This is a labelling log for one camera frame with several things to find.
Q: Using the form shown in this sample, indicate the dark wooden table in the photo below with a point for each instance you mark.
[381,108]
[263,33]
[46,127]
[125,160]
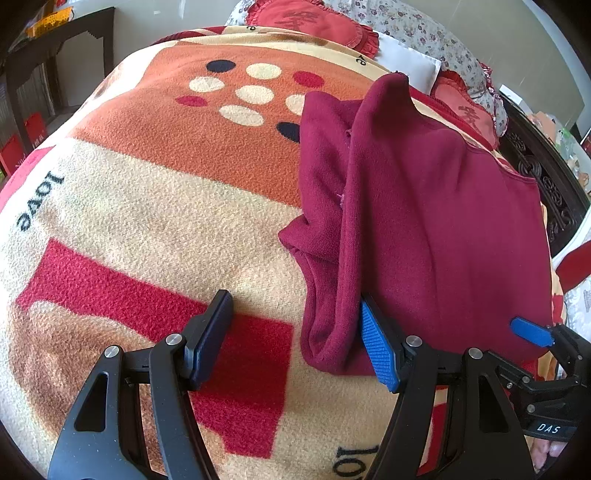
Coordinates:
[78,32]

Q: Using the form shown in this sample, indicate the floral bed cover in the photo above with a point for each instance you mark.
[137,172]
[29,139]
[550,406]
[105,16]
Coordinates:
[415,23]

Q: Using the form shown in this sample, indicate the large red ruffled pillow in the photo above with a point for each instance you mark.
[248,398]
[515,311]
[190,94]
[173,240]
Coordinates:
[304,21]

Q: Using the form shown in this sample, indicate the maroon sweater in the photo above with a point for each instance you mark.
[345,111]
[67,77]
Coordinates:
[415,230]

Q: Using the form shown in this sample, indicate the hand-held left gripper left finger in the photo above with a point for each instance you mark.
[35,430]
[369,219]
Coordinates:
[210,341]

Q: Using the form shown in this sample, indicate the red cloth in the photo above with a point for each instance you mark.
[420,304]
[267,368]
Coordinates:
[575,267]

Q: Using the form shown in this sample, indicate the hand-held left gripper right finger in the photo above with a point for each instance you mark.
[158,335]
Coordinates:
[378,346]

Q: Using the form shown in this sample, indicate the yellow plastic basket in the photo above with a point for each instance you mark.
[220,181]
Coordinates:
[48,23]

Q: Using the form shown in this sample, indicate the printed fleece blanket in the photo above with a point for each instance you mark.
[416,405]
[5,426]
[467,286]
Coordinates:
[138,240]

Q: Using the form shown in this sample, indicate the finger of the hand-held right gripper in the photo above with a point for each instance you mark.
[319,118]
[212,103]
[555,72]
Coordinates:
[531,330]

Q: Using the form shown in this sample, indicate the person's right hand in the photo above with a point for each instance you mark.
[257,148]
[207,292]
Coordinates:
[551,454]

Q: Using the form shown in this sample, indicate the dark carved headboard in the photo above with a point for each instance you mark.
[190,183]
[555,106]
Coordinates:
[545,184]

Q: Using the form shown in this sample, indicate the small red ruffled pillow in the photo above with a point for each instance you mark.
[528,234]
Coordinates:
[466,110]

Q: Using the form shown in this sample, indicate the white pillow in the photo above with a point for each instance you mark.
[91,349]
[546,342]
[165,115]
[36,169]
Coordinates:
[406,62]

